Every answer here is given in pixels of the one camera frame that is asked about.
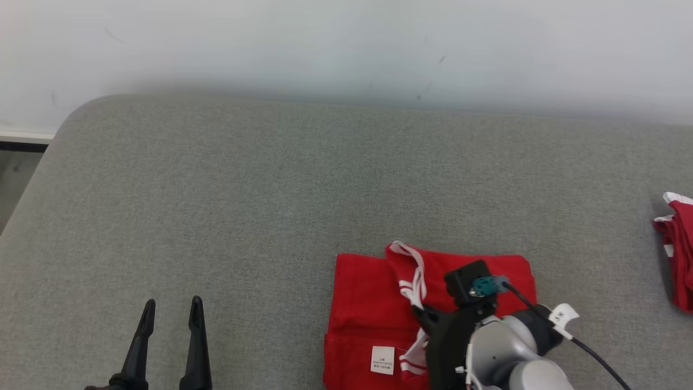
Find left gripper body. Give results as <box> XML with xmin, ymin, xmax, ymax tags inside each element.
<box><xmin>84</xmin><ymin>374</ymin><xmax>149</xmax><ymax>390</ymax></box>

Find folded red garment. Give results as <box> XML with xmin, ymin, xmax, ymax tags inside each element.
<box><xmin>652</xmin><ymin>192</ymin><xmax>693</xmax><ymax>315</ymax></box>

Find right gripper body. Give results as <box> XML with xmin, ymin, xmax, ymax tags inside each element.
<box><xmin>426</xmin><ymin>303</ymin><xmax>498</xmax><ymax>390</ymax></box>

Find white cable label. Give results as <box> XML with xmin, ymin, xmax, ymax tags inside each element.
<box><xmin>548</xmin><ymin>303</ymin><xmax>580</xmax><ymax>341</ymax></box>

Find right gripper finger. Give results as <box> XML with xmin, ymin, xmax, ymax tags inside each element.
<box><xmin>413</xmin><ymin>305</ymin><xmax>440</xmax><ymax>332</ymax></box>

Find black and white baseboard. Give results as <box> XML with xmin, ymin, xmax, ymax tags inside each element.
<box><xmin>0</xmin><ymin>130</ymin><xmax>55</xmax><ymax>153</ymax></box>

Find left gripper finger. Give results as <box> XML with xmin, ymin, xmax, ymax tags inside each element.
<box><xmin>120</xmin><ymin>299</ymin><xmax>156</xmax><ymax>382</ymax></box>
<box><xmin>180</xmin><ymin>295</ymin><xmax>213</xmax><ymax>390</ymax></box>

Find red garment with white sleeves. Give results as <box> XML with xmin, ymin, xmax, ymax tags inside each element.
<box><xmin>323</xmin><ymin>241</ymin><xmax>538</xmax><ymax>390</ymax></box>

